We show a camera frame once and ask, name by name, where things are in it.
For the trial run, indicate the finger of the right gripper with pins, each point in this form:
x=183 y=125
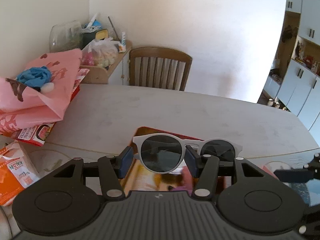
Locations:
x=294 y=175

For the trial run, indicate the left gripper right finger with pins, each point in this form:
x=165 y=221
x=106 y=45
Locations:
x=204 y=168

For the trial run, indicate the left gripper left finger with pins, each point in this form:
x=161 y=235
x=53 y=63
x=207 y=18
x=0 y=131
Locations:
x=111 y=170

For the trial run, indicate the white sunglasses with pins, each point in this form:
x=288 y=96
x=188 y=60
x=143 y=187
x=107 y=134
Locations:
x=163 y=153

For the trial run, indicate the blue patterned placemat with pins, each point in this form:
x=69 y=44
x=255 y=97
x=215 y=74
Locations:
x=307 y=191

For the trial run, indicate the red tin box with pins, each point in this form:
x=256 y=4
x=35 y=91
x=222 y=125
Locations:
x=141 y=179

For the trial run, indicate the large red gift box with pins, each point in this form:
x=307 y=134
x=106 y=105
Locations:
x=38 y=134

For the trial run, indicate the pink paper bag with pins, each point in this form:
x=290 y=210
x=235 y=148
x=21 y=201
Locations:
x=23 y=106

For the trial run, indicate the orange white snack bag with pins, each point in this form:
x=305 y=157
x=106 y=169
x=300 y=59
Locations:
x=17 y=172

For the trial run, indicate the wooden chair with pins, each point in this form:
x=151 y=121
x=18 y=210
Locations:
x=159 y=67

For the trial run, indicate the white plastic bag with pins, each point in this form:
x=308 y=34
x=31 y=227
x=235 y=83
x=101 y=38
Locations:
x=100 y=53

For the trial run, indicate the blue cloth toy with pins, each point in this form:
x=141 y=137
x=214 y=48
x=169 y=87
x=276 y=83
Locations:
x=37 y=78

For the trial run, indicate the green yellow box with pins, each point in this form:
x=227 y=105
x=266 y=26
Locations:
x=96 y=35

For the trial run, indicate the glass bowl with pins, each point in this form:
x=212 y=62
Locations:
x=66 y=36

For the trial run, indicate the white wall cabinet unit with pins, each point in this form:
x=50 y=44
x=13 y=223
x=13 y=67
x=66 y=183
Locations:
x=293 y=81

